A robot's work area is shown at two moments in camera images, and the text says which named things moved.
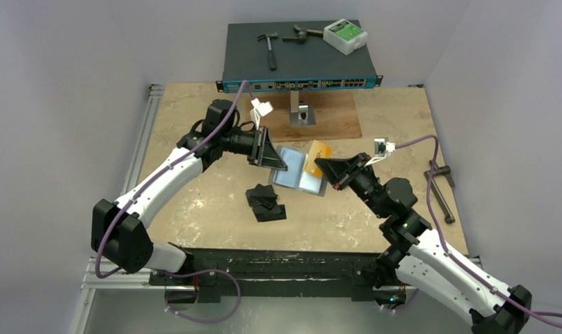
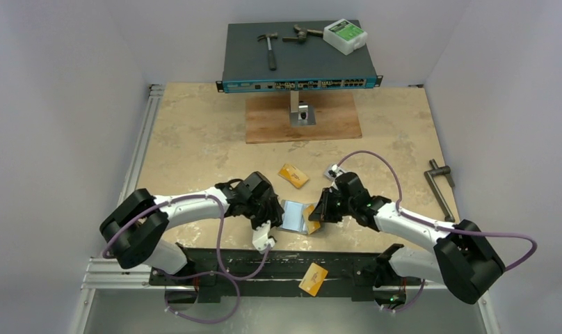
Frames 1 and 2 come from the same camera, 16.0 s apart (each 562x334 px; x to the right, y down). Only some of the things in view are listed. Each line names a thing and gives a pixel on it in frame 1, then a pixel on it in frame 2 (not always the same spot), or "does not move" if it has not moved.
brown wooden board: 336,115 does not move
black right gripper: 348,170 -> 327,208
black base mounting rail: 231,273 does not move
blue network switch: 293,57 does not move
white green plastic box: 344,36 does not move
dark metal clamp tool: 302,36 does not move
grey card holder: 295,177 -> 293,217
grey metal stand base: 301,114 does not move
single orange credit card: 317,149 -> 313,279
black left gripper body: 257,140 -> 261,211
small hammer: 271,58 does not move
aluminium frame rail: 136,282 does not move
